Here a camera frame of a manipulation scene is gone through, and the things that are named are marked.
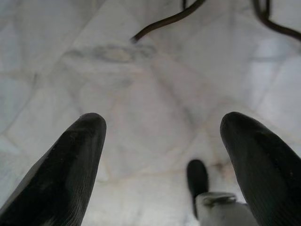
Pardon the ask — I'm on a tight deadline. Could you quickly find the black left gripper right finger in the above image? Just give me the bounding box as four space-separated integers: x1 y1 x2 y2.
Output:
220 112 301 226

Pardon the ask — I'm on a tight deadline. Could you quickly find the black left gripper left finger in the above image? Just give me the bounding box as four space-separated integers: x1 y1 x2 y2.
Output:
0 113 107 226

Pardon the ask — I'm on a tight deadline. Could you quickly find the black curved metal table leg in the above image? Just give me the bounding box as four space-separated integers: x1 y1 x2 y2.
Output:
253 0 301 40
132 0 206 43

